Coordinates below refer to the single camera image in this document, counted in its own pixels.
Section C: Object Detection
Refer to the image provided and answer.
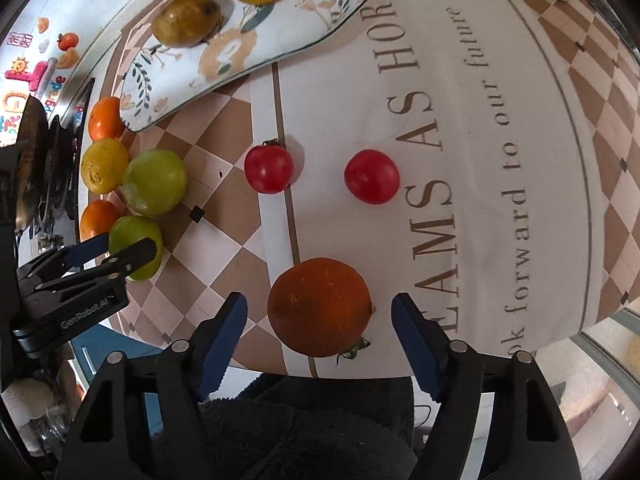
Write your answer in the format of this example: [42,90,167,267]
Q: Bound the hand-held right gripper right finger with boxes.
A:
[391,292,583,480]

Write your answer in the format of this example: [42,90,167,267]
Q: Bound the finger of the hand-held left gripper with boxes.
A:
[17,232,111,282]
[31,237,157,292]

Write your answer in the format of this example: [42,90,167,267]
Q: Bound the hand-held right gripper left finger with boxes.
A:
[55,292,249,480]

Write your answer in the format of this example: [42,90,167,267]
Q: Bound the green apple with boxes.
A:
[122,149,189,217]
[108,215,164,282]

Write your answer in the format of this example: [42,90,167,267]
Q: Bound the small bright orange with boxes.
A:
[88,96,126,142]
[79,199,122,242]

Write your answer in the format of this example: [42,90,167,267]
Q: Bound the large dark orange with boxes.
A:
[267,257,375,358]

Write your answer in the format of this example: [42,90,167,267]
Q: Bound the small red tomato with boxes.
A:
[343,149,401,205]
[243,140,295,195]

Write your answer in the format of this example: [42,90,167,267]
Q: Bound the floral oval plate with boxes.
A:
[119,0,383,133]

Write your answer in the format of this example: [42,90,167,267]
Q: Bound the person's left forearm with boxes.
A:
[0,375,56,428]

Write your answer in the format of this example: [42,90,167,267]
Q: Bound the teal cabinet door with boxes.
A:
[70,327,166,411]

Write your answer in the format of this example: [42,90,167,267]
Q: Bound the black gas stove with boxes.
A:
[45,80,97,221]

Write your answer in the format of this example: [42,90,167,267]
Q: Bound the black wok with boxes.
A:
[12,95,76,233]

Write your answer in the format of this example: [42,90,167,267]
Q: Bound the colourful wall stickers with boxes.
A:
[0,17,83,136]

